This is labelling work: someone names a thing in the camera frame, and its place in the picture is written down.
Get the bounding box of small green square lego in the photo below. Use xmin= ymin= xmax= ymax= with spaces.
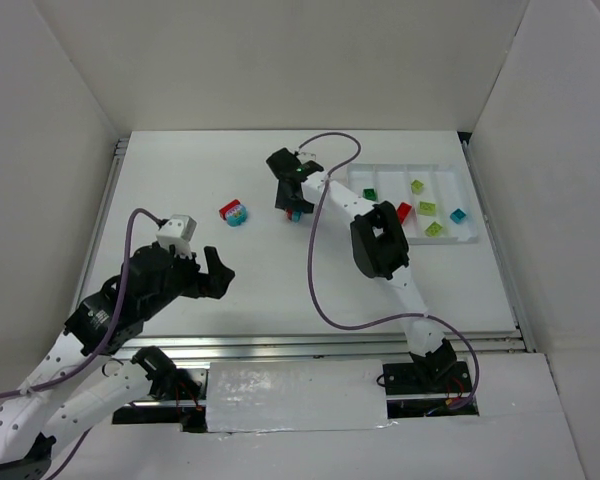
xmin=363 ymin=188 xmax=378 ymax=202

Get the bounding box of red flower lego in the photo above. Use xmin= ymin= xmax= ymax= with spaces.
xmin=396 ymin=202 xmax=413 ymax=225

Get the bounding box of light green rectangular lego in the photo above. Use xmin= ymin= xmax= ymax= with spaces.
xmin=417 ymin=201 xmax=437 ymax=216

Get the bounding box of blue square lego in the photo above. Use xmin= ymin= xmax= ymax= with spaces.
xmin=450 ymin=208 xmax=468 ymax=225

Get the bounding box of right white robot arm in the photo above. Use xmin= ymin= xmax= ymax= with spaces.
xmin=266 ymin=148 xmax=457 ymax=384

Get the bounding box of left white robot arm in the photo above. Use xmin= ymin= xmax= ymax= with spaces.
xmin=0 ymin=243 xmax=235 ymax=479

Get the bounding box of red and blue lego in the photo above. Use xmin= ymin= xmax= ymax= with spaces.
xmin=286 ymin=210 xmax=302 ymax=223

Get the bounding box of red lego with blue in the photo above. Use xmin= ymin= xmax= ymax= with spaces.
xmin=219 ymin=199 xmax=248 ymax=227

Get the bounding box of light green small lego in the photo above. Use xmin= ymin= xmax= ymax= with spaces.
xmin=411 ymin=179 xmax=425 ymax=195

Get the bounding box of white divided tray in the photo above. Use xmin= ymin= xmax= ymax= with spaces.
xmin=347 ymin=163 xmax=478 ymax=245

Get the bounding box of white taped cover plate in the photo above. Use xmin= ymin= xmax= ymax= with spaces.
xmin=206 ymin=359 xmax=390 ymax=433

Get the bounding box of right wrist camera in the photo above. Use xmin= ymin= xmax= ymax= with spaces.
xmin=296 ymin=150 xmax=317 ymax=164

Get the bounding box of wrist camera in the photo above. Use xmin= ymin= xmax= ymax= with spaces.
xmin=296 ymin=150 xmax=317 ymax=164
xmin=156 ymin=214 xmax=197 ymax=259

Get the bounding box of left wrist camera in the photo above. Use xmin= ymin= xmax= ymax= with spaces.
xmin=156 ymin=214 xmax=197 ymax=259

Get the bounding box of aluminium rail frame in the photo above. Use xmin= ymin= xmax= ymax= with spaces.
xmin=81 ymin=131 xmax=526 ymax=362

